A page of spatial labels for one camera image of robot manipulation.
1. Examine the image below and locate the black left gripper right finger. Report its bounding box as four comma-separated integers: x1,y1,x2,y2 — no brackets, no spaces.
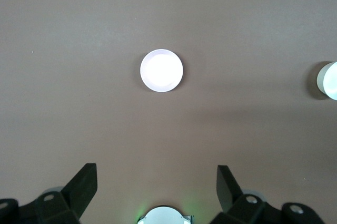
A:
210,165,325,224

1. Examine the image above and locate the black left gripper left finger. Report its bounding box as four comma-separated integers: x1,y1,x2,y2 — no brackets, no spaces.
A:
0,163,98,224

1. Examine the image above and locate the pink bowl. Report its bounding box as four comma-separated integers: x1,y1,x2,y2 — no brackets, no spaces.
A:
139,48,184,93

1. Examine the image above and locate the white bowl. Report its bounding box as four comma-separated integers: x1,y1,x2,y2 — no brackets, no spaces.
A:
316,61,337,101

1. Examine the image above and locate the brown table cover mat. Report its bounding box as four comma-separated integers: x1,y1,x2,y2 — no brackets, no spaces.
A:
0,0,337,224

